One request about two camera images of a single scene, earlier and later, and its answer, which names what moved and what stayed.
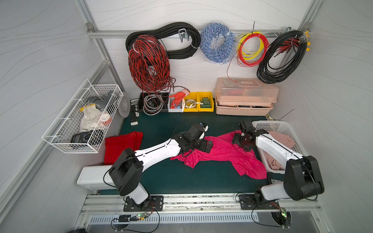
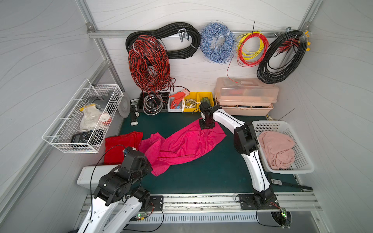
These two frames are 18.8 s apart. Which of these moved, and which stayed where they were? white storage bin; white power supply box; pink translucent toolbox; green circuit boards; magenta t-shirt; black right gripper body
Moved: black right gripper body; magenta t-shirt
Stayed: white storage bin; green circuit boards; pink translucent toolbox; white power supply box
